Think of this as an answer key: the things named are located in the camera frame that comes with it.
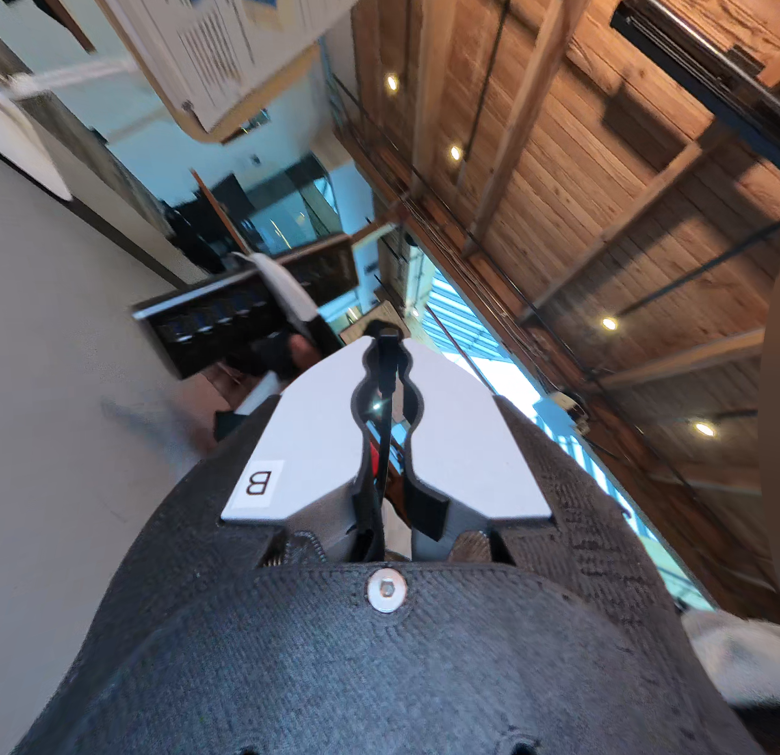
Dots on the black usb hub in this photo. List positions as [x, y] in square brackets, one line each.
[201, 334]

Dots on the person's right hand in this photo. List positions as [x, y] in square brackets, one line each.
[304, 353]

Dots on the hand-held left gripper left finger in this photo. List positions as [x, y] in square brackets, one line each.
[304, 438]

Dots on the wooden clipboard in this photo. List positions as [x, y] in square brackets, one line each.
[274, 90]

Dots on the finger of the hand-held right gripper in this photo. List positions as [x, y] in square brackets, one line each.
[286, 292]

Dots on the printed instruction sheet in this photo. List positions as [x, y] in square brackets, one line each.
[213, 36]

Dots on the white document stand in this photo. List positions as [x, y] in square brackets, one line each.
[30, 152]

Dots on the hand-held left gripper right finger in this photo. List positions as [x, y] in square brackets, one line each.
[475, 450]

